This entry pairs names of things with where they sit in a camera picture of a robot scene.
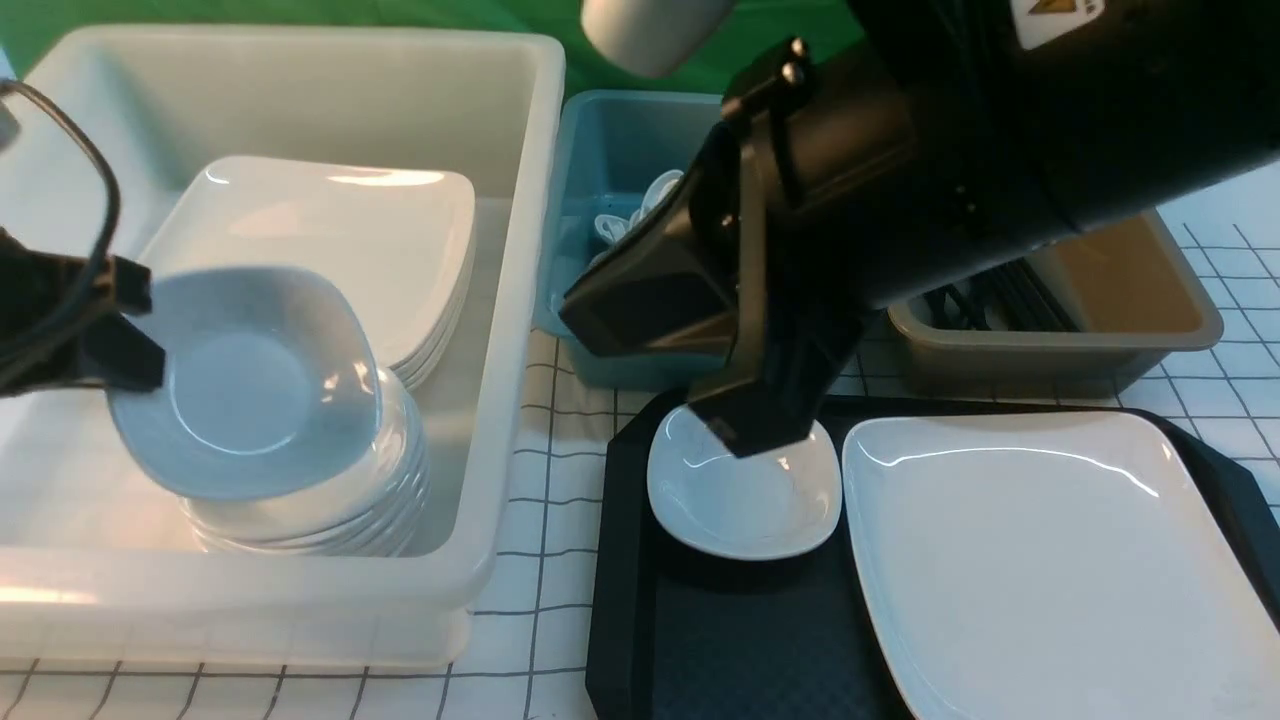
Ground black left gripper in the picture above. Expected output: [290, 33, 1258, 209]
[1, 231, 166, 397]

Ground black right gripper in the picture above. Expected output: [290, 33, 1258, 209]
[559, 38, 897, 457]

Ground white bowl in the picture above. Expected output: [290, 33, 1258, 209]
[179, 368, 425, 542]
[646, 406, 844, 562]
[108, 266, 383, 502]

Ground large white rice plate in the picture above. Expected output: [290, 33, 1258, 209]
[842, 413, 1279, 719]

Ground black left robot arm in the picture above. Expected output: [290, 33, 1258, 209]
[1, 78, 166, 398]

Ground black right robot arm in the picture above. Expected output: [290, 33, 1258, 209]
[559, 1, 1279, 457]

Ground top stacked white square plate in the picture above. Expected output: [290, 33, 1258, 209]
[140, 155, 477, 368]

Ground pile of white spoons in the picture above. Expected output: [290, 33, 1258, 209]
[590, 168, 686, 266]

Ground teal plastic spoon bin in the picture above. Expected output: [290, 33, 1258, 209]
[534, 90, 724, 393]

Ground pile of black chopsticks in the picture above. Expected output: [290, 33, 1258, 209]
[923, 259, 1080, 333]

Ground large white plastic bin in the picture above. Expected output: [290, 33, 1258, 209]
[3, 26, 564, 669]

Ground brown plastic chopstick bin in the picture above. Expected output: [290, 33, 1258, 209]
[888, 210, 1224, 398]

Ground lower stacked white plates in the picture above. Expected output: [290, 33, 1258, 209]
[390, 228, 476, 391]

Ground lower stacked white bowls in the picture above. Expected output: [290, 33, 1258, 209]
[189, 443, 430, 557]

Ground black serving tray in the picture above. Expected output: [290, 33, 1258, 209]
[585, 389, 1280, 720]

